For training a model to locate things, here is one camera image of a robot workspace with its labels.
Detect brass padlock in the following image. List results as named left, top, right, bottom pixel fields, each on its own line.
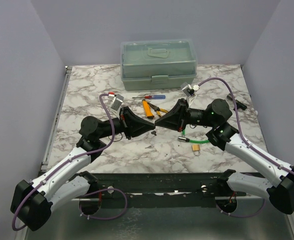
left=192, top=144, right=200, bottom=156

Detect purple cable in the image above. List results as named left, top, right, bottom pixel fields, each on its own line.
left=196, top=77, right=294, bottom=218
left=12, top=92, right=129, bottom=231

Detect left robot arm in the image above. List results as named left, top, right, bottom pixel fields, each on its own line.
left=11, top=106, right=155, bottom=231

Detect green plastic toolbox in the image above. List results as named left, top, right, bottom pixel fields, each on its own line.
left=120, top=39, right=198, bottom=91

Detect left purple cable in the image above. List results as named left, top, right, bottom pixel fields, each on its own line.
left=12, top=92, right=129, bottom=231

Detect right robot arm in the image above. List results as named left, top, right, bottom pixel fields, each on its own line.
left=155, top=98, right=294, bottom=215

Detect green cable lock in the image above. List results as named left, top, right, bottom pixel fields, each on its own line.
left=178, top=130, right=209, bottom=144

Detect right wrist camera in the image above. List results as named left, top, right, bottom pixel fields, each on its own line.
left=180, top=82, right=195, bottom=98

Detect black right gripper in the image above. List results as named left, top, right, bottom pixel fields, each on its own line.
left=155, top=98, right=216, bottom=133

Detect yellow handled pliers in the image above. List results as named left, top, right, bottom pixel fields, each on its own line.
left=148, top=102, right=168, bottom=117

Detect black small tool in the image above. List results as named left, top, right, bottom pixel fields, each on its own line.
left=226, top=94, right=247, bottom=111

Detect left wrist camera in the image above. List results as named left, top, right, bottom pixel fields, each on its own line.
left=110, top=94, right=124, bottom=111

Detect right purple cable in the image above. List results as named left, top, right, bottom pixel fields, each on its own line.
left=196, top=77, right=294, bottom=218

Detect orange utility knife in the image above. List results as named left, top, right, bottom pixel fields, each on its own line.
left=142, top=99, right=155, bottom=119

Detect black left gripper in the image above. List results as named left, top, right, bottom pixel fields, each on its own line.
left=98, top=106, right=155, bottom=140

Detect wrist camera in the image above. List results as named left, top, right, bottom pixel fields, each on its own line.
left=110, top=94, right=124, bottom=111
left=180, top=82, right=195, bottom=98

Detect blue red screwdriver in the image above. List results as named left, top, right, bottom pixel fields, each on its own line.
left=132, top=94, right=166, bottom=100

